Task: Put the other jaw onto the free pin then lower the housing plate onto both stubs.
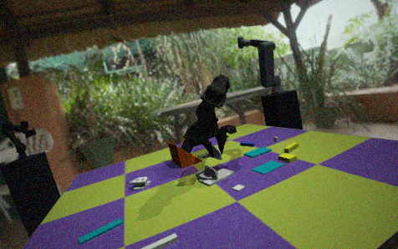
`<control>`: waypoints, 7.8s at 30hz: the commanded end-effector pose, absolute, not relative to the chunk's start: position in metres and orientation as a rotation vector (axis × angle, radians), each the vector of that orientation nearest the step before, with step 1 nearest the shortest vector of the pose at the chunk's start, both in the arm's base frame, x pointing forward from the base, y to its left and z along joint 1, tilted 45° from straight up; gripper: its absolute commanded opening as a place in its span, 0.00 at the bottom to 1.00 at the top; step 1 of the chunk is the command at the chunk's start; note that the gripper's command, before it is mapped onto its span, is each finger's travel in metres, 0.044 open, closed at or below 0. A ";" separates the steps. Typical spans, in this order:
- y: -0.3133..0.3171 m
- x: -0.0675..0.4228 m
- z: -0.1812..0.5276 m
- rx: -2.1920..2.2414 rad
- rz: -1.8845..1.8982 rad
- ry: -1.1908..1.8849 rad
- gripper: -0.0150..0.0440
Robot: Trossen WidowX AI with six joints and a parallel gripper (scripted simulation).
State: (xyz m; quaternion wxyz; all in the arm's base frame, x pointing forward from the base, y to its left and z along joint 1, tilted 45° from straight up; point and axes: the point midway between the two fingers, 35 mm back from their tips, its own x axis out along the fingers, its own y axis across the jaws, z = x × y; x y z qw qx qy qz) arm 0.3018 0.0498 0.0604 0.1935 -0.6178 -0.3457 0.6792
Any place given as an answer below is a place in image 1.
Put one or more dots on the teal flat bar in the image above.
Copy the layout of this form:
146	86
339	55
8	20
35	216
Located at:
100	231

